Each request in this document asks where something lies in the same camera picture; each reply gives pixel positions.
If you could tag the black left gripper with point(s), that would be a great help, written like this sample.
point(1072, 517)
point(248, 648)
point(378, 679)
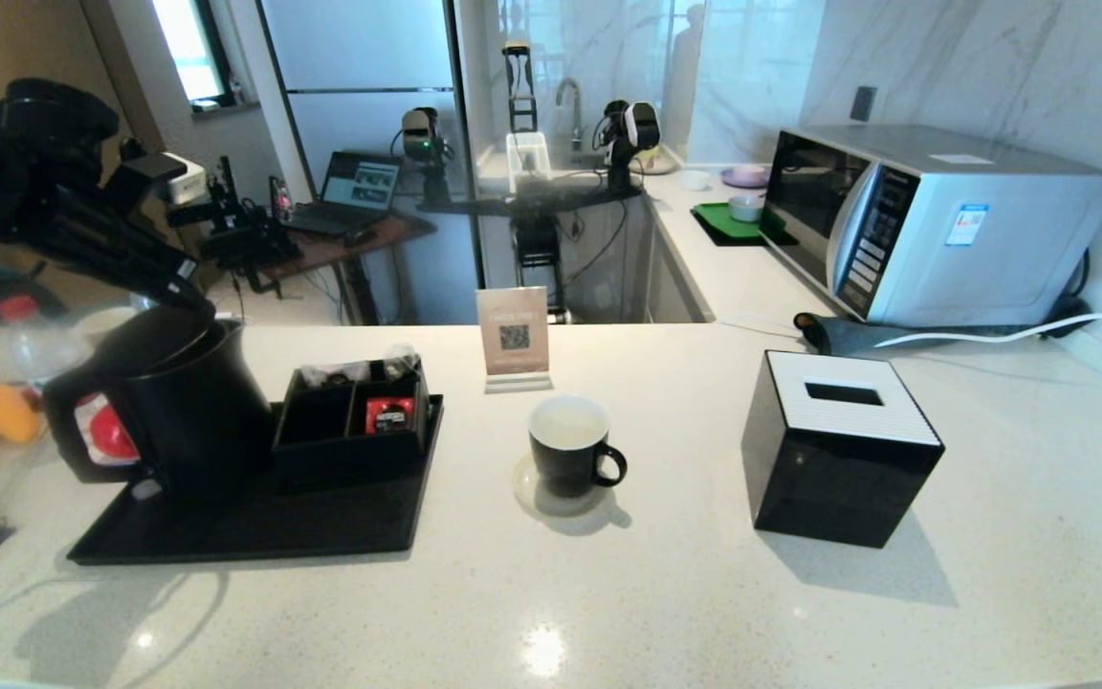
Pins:
point(82, 230)

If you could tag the black electric kettle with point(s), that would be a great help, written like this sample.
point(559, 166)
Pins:
point(197, 411)

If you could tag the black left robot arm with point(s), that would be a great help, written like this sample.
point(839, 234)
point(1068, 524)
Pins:
point(25, 144)

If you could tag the brown paper cup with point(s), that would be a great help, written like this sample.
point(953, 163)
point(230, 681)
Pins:
point(106, 323)

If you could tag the water bottle red cap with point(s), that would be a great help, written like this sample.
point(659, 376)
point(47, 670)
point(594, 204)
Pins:
point(34, 340)

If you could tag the red toy apple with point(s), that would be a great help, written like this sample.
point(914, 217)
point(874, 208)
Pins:
point(114, 435)

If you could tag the white sugar sachets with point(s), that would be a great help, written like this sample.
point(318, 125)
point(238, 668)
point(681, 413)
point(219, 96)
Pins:
point(331, 375)

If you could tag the black computer mouse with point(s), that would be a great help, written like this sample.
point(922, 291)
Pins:
point(360, 236)

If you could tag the black laptop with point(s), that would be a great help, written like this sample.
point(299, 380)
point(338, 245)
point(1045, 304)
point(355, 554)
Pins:
point(360, 187)

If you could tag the orange toy fruit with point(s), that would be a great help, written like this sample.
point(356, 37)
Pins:
point(8, 413)

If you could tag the wooden desk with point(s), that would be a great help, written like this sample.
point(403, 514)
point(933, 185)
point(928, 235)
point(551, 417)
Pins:
point(388, 233)

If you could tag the window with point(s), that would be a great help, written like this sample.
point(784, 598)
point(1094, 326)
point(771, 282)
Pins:
point(187, 48)

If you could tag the black compartment organizer box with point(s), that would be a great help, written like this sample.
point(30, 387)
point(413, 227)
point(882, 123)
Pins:
point(341, 461)

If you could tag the red coffee sachet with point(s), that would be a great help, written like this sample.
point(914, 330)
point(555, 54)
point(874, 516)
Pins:
point(388, 414)

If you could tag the black serving tray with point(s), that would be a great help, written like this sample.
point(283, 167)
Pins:
point(274, 526)

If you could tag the grey refrigerator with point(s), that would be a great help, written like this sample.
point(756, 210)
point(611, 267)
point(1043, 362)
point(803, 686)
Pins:
point(360, 57)

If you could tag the QR code sign stand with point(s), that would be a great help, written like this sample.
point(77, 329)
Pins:
point(513, 335)

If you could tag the white dish rack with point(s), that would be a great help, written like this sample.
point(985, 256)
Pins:
point(529, 156)

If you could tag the white saucer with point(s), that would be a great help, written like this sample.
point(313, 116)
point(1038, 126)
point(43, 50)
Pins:
point(523, 488)

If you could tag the black mug white inside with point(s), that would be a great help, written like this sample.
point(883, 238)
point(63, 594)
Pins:
point(565, 469)

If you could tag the chrome kitchen faucet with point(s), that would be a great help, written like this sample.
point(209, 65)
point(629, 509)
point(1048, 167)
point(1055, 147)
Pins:
point(575, 113)

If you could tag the beige round dish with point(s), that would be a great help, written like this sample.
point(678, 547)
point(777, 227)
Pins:
point(658, 163)

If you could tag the small white bowl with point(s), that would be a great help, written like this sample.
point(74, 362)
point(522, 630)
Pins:
point(694, 179)

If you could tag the green tray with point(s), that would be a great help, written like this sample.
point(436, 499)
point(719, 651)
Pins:
point(718, 222)

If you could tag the small grey bowl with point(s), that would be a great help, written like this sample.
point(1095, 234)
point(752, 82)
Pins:
point(745, 209)

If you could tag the purple plate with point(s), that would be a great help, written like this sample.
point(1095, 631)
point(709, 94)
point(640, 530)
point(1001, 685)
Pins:
point(744, 176)

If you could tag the black tissue box white lid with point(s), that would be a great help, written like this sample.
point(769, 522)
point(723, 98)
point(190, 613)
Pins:
point(828, 478)

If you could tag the silver microwave oven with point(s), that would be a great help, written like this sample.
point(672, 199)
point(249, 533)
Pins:
point(991, 244)

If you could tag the tall black frame stand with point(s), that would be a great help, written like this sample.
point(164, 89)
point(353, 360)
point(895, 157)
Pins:
point(519, 94)

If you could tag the dark wall socket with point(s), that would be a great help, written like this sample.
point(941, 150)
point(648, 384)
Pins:
point(863, 103)

